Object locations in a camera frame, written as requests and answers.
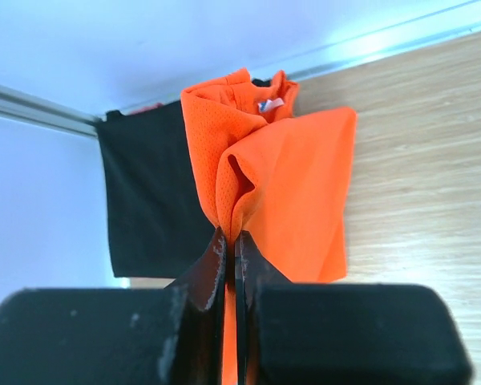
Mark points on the orange t-shirt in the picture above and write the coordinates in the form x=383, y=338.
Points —
x=261, y=169

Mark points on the black folded t-shirt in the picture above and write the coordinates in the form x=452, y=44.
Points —
x=156, y=227

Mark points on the pink folded t-shirt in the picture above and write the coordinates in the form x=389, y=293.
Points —
x=144, y=109

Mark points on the aluminium frame rail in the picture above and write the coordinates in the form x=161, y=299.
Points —
x=16, y=105

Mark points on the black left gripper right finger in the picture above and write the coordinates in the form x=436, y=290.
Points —
x=290, y=333

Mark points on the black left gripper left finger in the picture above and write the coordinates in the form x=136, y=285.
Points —
x=172, y=335

